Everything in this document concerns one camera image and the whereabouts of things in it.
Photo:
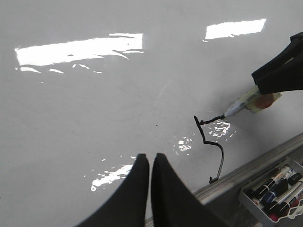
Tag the black capped whiteboard marker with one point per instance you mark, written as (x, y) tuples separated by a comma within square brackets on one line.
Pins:
[(278, 174)]

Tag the black marker cap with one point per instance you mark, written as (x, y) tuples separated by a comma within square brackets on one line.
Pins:
[(294, 178)]

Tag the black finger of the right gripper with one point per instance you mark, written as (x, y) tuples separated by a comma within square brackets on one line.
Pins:
[(289, 77), (294, 49)]

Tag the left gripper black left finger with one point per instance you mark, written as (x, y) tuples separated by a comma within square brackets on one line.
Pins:
[(127, 206)]

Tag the blue capped whiteboard marker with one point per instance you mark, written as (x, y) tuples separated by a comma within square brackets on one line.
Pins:
[(276, 191)]

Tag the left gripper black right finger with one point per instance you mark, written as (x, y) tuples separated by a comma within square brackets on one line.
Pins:
[(173, 205)]

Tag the white whiteboard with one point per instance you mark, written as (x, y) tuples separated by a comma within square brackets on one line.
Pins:
[(86, 85)]

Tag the white marker tray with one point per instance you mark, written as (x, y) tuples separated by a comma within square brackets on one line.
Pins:
[(275, 197)]

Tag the black marker in tray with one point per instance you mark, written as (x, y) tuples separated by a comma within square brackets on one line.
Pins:
[(250, 194)]

